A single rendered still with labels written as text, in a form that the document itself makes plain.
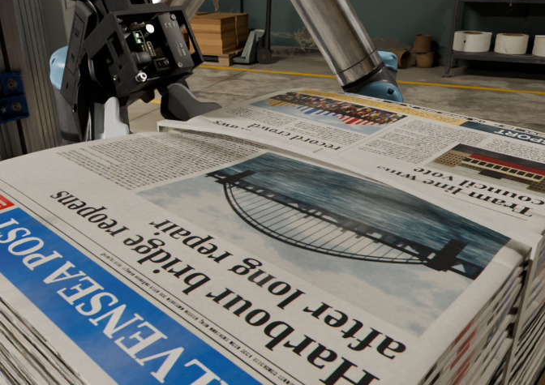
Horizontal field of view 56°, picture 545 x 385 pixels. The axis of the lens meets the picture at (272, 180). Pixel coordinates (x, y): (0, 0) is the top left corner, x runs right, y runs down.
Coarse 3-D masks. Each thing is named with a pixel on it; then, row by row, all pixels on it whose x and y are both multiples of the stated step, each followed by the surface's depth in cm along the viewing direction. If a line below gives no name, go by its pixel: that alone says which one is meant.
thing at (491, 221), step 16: (192, 128) 38; (208, 128) 37; (224, 128) 36; (272, 144) 33; (288, 144) 32; (304, 144) 32; (336, 160) 30; (352, 160) 30; (368, 176) 29; (384, 176) 28; (400, 176) 28; (416, 192) 27; (432, 192) 27; (448, 208) 26; (464, 208) 26; (480, 224) 25; (496, 224) 25; (512, 224) 25; (528, 240) 24
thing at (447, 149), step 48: (288, 96) 48; (336, 96) 48; (336, 144) 36; (384, 144) 36; (432, 144) 36; (480, 144) 36; (528, 144) 36; (480, 192) 29; (528, 192) 29; (528, 336) 30; (528, 384) 38
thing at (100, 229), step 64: (0, 192) 28; (64, 192) 28; (128, 192) 28; (192, 192) 29; (256, 192) 29; (0, 256) 22; (64, 256) 22; (128, 256) 22; (192, 256) 22; (256, 256) 22; (320, 256) 22; (384, 256) 23; (448, 256) 23; (0, 320) 20; (64, 320) 18; (128, 320) 18; (192, 320) 18; (256, 320) 18; (320, 320) 18; (384, 320) 18; (448, 320) 18; (0, 384) 27; (64, 384) 17; (128, 384) 16; (192, 384) 16; (256, 384) 16; (320, 384) 16; (384, 384) 16; (448, 384) 18
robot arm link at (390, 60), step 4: (380, 52) 92; (384, 52) 92; (388, 52) 92; (380, 56) 88; (384, 56) 88; (388, 56) 88; (392, 56) 89; (396, 56) 90; (384, 60) 88; (388, 60) 88; (392, 60) 88; (396, 60) 89; (384, 64) 88; (388, 64) 88; (392, 64) 89; (396, 64) 90; (388, 68) 88; (392, 68) 89; (396, 68) 89; (392, 72) 89; (396, 72) 90; (392, 76) 85; (396, 76) 91
